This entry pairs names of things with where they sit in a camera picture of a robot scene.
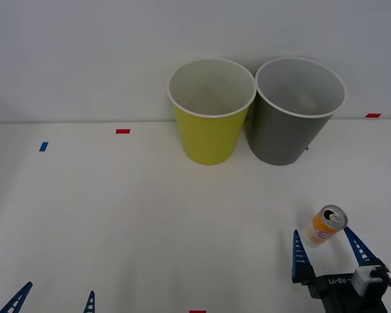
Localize yellow-green plastic bin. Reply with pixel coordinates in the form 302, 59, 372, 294
166, 57, 258, 166

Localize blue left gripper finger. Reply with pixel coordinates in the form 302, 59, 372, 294
83, 290, 96, 313
0, 281, 34, 313

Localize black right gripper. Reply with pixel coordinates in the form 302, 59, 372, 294
291, 225, 390, 313

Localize orange drink can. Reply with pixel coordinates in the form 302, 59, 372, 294
300, 204, 349, 248

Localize grey plastic bin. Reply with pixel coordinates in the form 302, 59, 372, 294
246, 57, 347, 167

